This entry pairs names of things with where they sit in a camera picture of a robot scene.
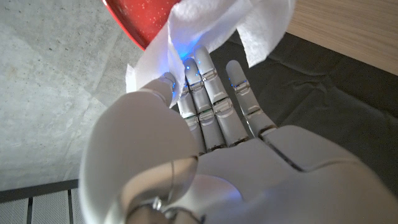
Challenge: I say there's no white cloth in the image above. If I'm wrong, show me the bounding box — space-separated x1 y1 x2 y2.
125 0 296 106

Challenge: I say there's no red bowl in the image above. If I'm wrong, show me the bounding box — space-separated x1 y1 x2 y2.
102 0 183 51

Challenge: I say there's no black backdrop curtain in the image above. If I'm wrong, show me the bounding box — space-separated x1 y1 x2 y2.
170 29 398 197

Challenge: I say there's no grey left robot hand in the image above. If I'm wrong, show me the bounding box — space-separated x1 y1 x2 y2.
78 45 398 224

